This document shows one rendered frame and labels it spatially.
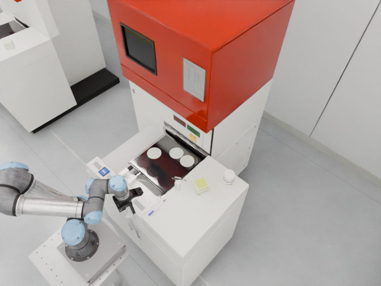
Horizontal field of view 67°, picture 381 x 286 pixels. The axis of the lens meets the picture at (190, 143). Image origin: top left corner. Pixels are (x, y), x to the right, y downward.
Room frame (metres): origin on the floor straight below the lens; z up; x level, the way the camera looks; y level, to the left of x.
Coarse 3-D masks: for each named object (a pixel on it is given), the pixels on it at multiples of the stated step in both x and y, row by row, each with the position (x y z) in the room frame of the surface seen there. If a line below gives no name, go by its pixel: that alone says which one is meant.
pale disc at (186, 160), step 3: (183, 156) 1.21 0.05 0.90; (186, 156) 1.21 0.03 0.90; (189, 156) 1.21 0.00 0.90; (180, 159) 1.18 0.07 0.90; (183, 159) 1.18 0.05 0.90; (186, 159) 1.18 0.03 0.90; (189, 159) 1.18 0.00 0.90; (192, 159) 1.18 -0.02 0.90; (180, 162) 1.16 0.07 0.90; (183, 162) 1.16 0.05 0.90; (186, 162) 1.16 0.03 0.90; (189, 162) 1.16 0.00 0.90; (192, 162) 1.16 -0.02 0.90; (183, 165) 1.13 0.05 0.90; (186, 165) 1.13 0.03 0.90; (189, 165) 1.14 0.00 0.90
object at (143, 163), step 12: (156, 144) 1.32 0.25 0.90; (168, 144) 1.32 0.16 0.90; (144, 156) 1.21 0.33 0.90; (168, 156) 1.21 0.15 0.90; (192, 156) 1.21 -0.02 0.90; (144, 168) 1.10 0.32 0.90; (156, 168) 1.11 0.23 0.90; (168, 168) 1.11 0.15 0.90; (180, 168) 1.11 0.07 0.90; (156, 180) 1.01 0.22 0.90; (168, 180) 1.01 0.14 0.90
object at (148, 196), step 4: (128, 176) 1.05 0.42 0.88; (136, 180) 1.02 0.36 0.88; (132, 184) 0.98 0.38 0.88; (136, 184) 0.98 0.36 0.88; (140, 184) 0.98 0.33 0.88; (144, 188) 0.96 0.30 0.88; (144, 192) 0.93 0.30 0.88; (148, 192) 0.93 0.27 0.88; (144, 196) 0.90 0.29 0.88; (148, 196) 0.90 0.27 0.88; (152, 196) 0.90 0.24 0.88; (148, 200) 0.87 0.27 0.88; (152, 200) 0.87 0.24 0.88
